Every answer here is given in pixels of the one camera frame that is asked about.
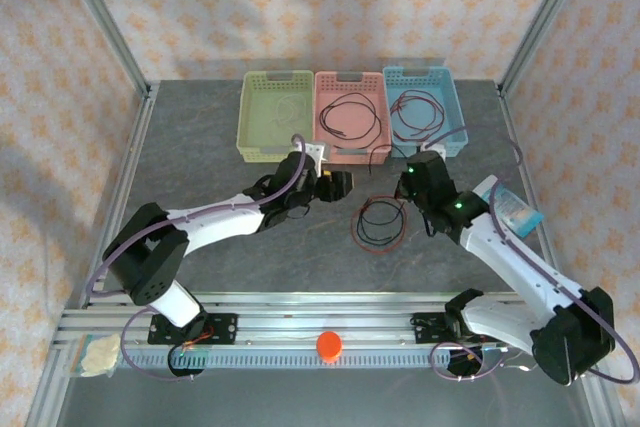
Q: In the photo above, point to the blue white wipes packet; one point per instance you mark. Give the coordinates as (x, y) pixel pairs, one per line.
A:
(520, 212)

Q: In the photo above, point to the green plastic basket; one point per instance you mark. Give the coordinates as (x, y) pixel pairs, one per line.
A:
(260, 117)

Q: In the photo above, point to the small beige bag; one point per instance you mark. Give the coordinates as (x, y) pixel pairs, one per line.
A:
(97, 357)

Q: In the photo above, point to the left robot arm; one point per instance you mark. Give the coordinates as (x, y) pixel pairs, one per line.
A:
(215, 224)

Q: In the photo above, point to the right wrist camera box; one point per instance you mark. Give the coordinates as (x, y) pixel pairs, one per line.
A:
(437, 149)

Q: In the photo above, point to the orange round button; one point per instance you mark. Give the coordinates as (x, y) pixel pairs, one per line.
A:
(329, 344)

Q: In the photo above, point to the pink plastic basket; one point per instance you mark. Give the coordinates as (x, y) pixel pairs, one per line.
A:
(350, 119)

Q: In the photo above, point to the aluminium table side rail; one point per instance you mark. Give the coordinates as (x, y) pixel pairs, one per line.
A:
(124, 182)
(511, 122)

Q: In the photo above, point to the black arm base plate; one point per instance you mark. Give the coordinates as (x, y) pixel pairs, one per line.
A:
(225, 329)
(425, 327)

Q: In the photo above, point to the blue plastic basket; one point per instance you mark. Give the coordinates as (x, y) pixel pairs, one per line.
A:
(450, 92)

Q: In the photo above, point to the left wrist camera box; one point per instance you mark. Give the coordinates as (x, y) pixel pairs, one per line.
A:
(316, 149)

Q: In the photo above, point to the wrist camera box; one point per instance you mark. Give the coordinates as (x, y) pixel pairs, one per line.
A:
(437, 149)
(316, 149)

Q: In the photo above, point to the aluminium mounting rail beam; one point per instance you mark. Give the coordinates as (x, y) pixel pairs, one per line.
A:
(300, 319)

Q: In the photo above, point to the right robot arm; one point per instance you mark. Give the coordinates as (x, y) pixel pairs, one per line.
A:
(520, 267)

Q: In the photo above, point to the aluminium frame post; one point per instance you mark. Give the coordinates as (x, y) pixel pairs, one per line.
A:
(542, 22)
(106, 22)

